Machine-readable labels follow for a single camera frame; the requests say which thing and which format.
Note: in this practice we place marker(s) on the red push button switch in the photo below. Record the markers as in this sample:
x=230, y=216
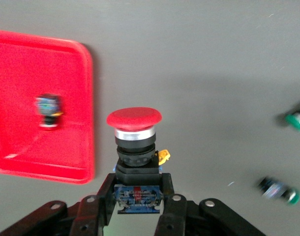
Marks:
x=135, y=147
x=48, y=108

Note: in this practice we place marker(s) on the green push button switch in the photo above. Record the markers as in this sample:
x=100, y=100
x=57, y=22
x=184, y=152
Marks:
x=279, y=191
x=296, y=119

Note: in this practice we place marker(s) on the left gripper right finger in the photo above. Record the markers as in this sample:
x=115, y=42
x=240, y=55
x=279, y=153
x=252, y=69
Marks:
x=173, y=216

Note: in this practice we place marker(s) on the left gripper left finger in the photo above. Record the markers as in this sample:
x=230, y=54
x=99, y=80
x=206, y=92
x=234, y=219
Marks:
x=91, y=214

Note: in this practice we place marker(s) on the red plastic tray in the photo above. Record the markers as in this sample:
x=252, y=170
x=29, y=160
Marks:
x=22, y=147

